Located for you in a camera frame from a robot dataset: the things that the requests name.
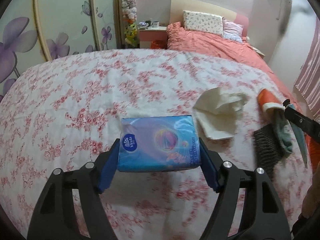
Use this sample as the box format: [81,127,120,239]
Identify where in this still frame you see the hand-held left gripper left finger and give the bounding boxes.
[27,138,121,240]

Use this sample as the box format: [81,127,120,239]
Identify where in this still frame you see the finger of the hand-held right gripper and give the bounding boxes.
[282,99,320,168]

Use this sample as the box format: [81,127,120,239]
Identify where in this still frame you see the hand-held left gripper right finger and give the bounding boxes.
[199,137,293,240]

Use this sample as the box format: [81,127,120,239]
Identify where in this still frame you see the green sock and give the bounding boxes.
[269,107,293,154]

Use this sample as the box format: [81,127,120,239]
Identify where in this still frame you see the orange paper cup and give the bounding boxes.
[257,88,285,113]

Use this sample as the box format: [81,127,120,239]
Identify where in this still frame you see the blue tissue packet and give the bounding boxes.
[117,116,202,172]

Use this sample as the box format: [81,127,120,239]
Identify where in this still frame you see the brown knitted scrunchie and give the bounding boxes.
[252,125,283,168]

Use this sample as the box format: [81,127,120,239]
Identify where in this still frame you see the pink curtain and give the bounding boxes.
[294,37,320,120]

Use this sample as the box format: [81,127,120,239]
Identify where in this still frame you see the crumpled white tissue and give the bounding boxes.
[193,87,248,140]

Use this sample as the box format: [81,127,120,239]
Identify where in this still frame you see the floral tablecloth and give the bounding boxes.
[0,48,315,240]

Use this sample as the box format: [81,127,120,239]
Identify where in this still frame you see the bed with coral duvet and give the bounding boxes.
[166,21,300,110]

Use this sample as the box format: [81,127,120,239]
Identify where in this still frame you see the person's leg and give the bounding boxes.
[291,214,320,240]

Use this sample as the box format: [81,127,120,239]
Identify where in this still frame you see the pink striped pillow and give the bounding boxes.
[222,19,244,42]

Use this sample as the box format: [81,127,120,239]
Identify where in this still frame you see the yellow green plush toy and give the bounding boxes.
[124,24,138,43]

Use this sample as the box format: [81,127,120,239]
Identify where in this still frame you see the pink white nightstand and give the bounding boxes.
[139,26,168,49]

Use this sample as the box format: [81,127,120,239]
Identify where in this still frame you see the white floral pillow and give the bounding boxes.
[182,10,225,36]

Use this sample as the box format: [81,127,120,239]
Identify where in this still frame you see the cream and pink headboard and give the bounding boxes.
[169,0,249,38]

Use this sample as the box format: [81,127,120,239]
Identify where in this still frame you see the wardrobe with purple flowers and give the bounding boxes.
[0,0,119,98]

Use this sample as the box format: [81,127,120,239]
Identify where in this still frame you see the hanging string of plush toys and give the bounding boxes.
[121,0,138,45]

